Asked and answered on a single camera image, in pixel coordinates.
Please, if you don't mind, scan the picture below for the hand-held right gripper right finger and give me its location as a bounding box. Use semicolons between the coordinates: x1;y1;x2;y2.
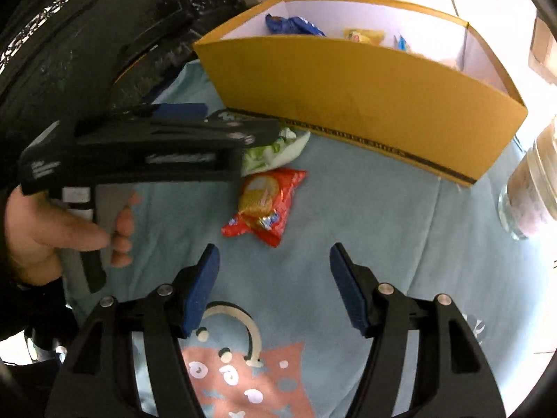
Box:
329;242;508;418

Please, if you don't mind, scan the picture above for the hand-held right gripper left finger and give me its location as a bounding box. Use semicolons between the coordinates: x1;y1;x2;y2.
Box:
46;243;220;418

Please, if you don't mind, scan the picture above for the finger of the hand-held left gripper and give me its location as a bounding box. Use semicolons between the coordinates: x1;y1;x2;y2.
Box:
150;117;281;149
117;103;209;122

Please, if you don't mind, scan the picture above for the green white snack packet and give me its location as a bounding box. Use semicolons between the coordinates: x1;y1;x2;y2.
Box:
241;126;312;176

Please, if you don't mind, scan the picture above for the red snack packet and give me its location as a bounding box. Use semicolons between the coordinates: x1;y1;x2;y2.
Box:
221;168;309;248

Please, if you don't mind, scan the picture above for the yellow cardboard box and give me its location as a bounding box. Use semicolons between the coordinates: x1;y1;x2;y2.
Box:
192;0;528;188

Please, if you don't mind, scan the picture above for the person's left forearm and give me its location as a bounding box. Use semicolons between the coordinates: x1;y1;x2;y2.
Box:
0;265;70;345

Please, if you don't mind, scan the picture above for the person's left hand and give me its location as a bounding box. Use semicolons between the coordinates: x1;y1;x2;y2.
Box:
4;187;142;289

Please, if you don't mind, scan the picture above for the light blue printed blanket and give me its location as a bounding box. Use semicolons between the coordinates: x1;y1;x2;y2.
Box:
61;61;557;418

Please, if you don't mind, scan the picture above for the yellow snack packet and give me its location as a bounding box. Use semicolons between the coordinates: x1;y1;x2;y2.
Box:
343;27;387;46

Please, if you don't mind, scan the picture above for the glass jar of cotton swabs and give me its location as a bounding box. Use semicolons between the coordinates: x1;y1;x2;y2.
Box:
497;115;557;241

